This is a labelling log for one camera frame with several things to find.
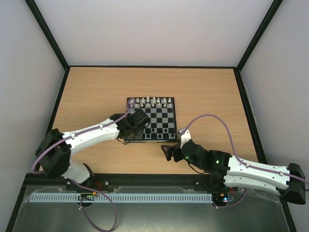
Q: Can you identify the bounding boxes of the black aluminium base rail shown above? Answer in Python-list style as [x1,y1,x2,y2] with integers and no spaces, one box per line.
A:
[24,173,281,191]

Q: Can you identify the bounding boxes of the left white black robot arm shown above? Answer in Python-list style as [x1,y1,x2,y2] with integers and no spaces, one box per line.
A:
[33,109,150,184]

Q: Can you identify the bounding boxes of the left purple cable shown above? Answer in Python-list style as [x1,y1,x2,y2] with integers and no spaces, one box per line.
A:
[31,97,136,232]

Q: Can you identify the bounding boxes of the left black frame post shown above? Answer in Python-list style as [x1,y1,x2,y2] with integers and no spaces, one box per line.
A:
[25,0,69,71]

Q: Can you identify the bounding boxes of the black frame post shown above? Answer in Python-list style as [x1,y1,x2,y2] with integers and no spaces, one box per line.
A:
[25,0,69,71]
[237,0,283,72]

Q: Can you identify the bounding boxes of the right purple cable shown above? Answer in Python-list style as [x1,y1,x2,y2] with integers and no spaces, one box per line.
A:
[177,114,309,210]

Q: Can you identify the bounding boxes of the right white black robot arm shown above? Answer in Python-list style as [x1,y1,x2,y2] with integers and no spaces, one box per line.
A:
[161,140,306,205]

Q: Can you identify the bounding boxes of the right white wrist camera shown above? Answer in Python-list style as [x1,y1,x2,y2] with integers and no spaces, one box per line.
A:
[176,129,192,148]

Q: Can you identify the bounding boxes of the black and silver chessboard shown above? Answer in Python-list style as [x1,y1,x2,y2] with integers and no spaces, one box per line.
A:
[126,96,177,143]

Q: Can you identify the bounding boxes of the circuit board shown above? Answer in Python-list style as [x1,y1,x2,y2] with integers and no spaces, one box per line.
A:
[212,192,235,205]
[77,192,100,201]

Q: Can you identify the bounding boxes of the right circuit board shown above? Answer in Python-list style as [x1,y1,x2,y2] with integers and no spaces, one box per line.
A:
[212,192,235,205]

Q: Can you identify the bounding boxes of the left circuit board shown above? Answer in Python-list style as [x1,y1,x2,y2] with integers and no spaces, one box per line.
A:
[77,192,100,201]

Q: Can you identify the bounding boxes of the light blue slotted cable duct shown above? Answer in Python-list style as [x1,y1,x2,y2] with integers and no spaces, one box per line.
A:
[29,193,213,203]

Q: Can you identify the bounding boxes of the purple cable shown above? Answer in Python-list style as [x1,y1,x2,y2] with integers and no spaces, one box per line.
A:
[31,97,136,232]
[177,114,309,210]

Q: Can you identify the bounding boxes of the right black frame post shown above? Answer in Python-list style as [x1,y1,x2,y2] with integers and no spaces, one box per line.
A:
[237,0,283,72]

